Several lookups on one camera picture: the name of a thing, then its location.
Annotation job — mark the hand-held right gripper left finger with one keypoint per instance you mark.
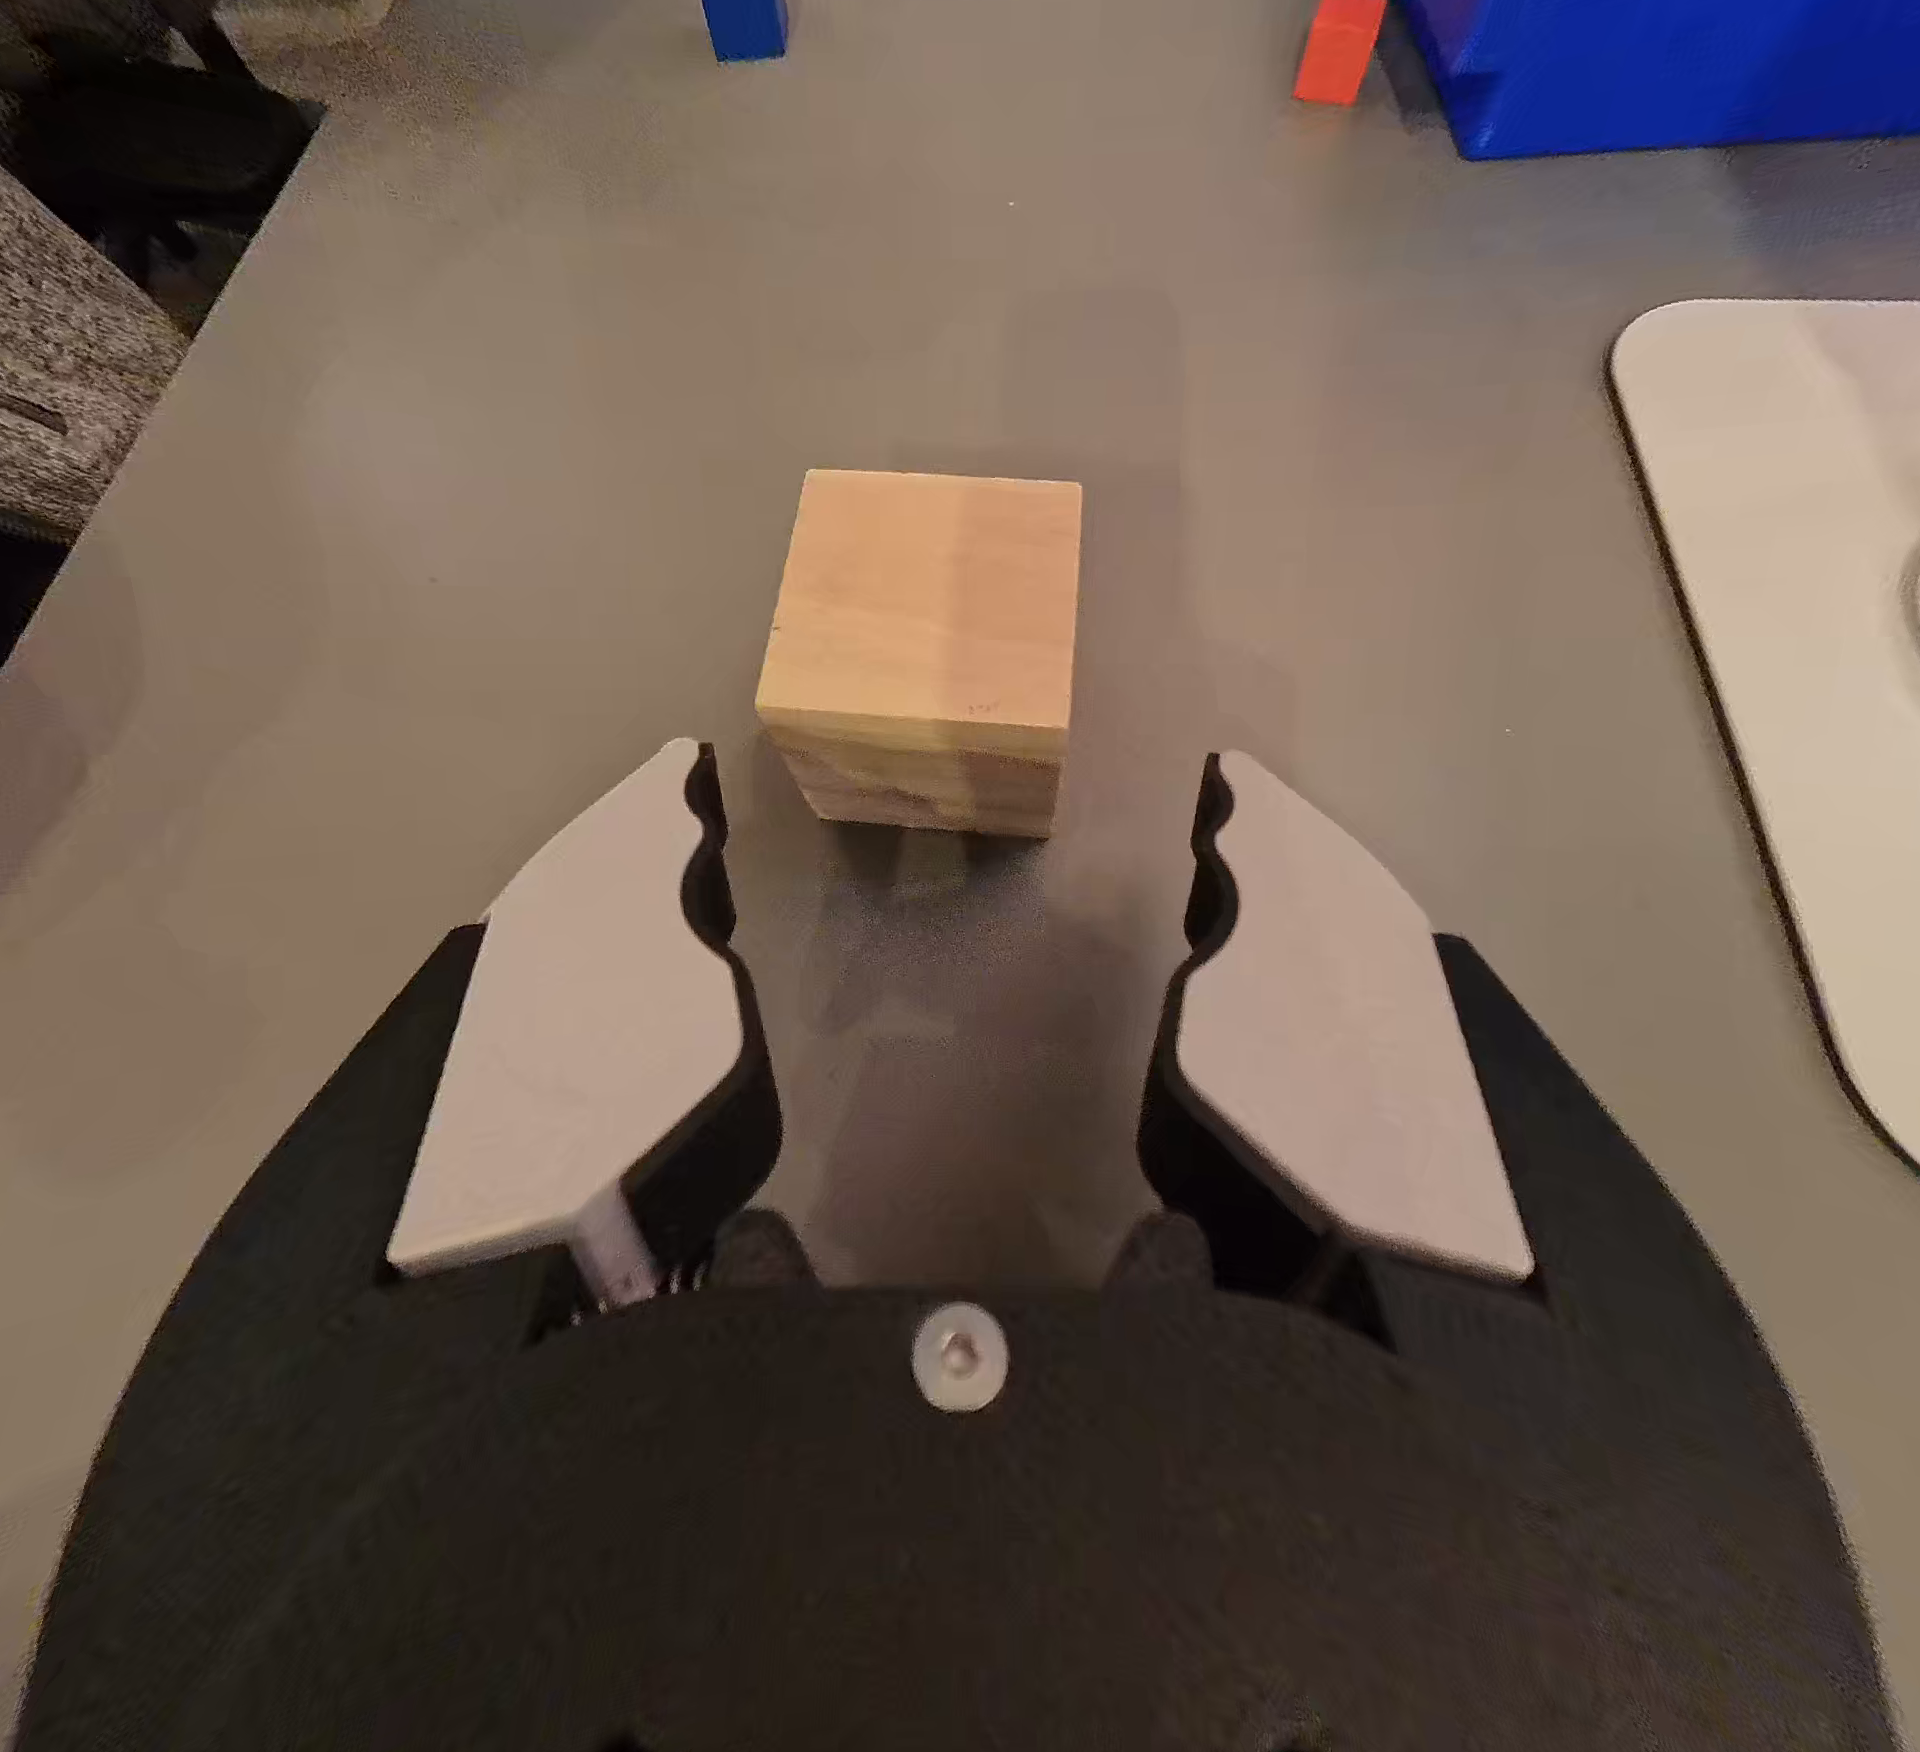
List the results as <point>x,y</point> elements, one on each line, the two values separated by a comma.
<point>586,1033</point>

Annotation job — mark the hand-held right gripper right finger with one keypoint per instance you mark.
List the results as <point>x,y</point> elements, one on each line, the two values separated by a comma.
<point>1335,1033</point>

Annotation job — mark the plain wooden cube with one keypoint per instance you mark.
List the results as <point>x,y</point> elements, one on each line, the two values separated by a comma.
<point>923,611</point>

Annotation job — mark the white board with dark edge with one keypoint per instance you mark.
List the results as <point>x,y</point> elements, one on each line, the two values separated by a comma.
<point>1799,553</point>

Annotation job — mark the red wooden block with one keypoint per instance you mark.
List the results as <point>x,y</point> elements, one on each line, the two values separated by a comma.
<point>1338,48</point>

